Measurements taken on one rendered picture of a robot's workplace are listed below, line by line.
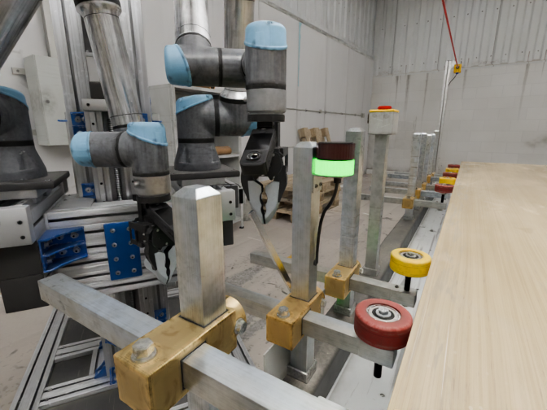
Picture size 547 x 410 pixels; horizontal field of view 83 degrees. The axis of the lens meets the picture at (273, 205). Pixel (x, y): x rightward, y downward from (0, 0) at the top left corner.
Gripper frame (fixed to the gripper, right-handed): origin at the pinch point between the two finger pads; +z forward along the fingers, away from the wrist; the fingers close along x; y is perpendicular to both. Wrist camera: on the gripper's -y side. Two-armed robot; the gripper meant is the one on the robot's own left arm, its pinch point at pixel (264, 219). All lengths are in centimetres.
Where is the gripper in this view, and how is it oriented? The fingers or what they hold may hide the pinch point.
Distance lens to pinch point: 61.4
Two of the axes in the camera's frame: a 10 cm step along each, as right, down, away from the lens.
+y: 2.1, -2.3, 9.5
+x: -9.8, -0.5, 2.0
